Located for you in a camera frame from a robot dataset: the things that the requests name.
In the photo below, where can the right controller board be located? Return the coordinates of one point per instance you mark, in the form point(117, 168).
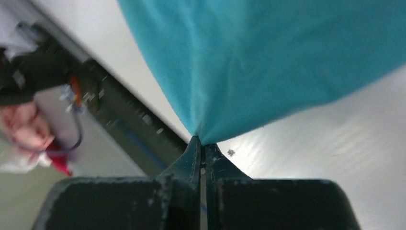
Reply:
point(80, 93)

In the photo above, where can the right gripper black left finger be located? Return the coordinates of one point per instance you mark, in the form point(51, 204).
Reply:
point(169, 201)

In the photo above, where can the blurred person hand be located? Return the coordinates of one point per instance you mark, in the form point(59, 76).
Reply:
point(26, 127)

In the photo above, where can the teal t shirt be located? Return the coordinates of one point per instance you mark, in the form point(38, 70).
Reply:
point(230, 66)

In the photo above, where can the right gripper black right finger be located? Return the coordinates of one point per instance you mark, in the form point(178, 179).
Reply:
point(237, 202)

